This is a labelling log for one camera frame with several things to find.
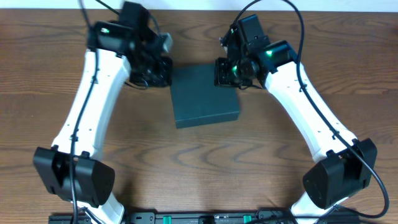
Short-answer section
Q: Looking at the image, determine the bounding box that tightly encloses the dark green flip-lid box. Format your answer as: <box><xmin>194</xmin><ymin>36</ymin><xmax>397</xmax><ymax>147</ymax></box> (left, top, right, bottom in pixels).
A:
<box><xmin>170</xmin><ymin>63</ymin><xmax>240</xmax><ymax>129</ymax></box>

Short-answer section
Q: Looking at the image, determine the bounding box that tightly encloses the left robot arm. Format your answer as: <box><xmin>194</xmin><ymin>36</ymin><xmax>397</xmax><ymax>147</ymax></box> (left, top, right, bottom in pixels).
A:
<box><xmin>33</xmin><ymin>1</ymin><xmax>173</xmax><ymax>223</ymax></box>

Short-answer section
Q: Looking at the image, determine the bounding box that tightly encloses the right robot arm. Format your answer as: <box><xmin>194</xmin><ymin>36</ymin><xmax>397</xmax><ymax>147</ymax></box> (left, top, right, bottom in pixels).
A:
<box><xmin>215</xmin><ymin>15</ymin><xmax>377</xmax><ymax>223</ymax></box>

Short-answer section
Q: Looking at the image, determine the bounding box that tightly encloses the left black cable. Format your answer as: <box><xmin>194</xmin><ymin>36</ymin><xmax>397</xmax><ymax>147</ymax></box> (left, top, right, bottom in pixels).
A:
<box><xmin>68</xmin><ymin>0</ymin><xmax>122</xmax><ymax>224</ymax></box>

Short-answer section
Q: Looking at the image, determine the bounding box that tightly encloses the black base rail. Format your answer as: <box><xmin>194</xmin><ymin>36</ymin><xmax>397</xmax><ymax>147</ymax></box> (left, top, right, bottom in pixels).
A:
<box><xmin>48</xmin><ymin>209</ymin><xmax>361</xmax><ymax>224</ymax></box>

